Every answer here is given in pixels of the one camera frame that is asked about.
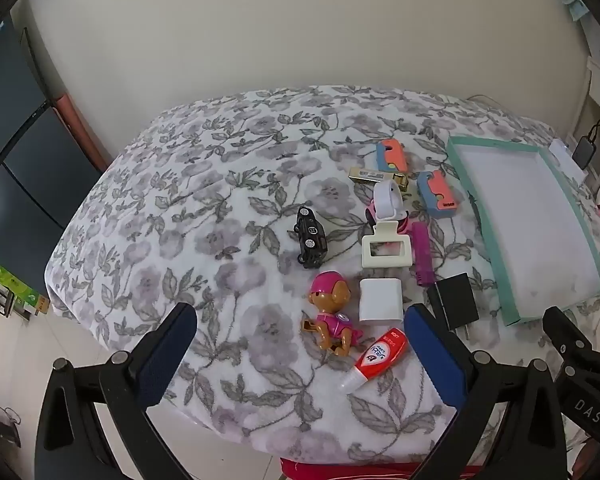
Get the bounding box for white shelf unit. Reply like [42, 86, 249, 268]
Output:
[575, 55, 600, 196]

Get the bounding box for floral grey white blanket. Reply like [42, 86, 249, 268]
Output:
[45, 85, 600, 463]

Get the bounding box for red white tube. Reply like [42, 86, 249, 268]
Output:
[338, 327, 409, 394]

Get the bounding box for teal white cardboard box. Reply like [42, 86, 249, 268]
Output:
[446, 135, 600, 328]

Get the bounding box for pink brown pup toy figure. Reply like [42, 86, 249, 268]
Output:
[301, 271, 362, 356]

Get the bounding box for white power strip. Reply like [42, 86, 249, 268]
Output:
[549, 139, 588, 183]

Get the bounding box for red cloth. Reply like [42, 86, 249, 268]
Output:
[279, 457, 481, 480]

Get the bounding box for grey charger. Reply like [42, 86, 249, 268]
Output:
[572, 136, 598, 168]

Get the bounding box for cream hair claw clip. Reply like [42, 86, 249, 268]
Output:
[361, 220, 412, 270]

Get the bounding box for white pink tape rings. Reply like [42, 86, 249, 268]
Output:
[372, 179, 407, 222]

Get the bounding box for dark wardrobe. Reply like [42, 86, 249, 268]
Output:
[0, 10, 106, 306]

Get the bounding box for gold metal lighter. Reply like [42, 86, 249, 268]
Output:
[348, 167, 409, 193]

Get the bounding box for green printed carton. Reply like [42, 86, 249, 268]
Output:
[0, 250, 51, 318]

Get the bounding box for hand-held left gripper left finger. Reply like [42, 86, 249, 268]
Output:
[34, 302, 198, 480]

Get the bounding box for black power adapter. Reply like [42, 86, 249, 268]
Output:
[426, 272, 481, 336]

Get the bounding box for black toy car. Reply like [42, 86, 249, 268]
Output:
[294, 206, 328, 268]

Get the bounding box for orange blue lettered toy knife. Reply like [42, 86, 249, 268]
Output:
[416, 170, 462, 219]

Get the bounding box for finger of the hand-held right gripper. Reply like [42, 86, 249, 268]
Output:
[542, 305, 600, 441]

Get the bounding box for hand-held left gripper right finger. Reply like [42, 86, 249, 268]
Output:
[404, 302, 568, 480]

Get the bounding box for magenta pink comb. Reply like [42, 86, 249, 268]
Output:
[411, 221, 435, 288]

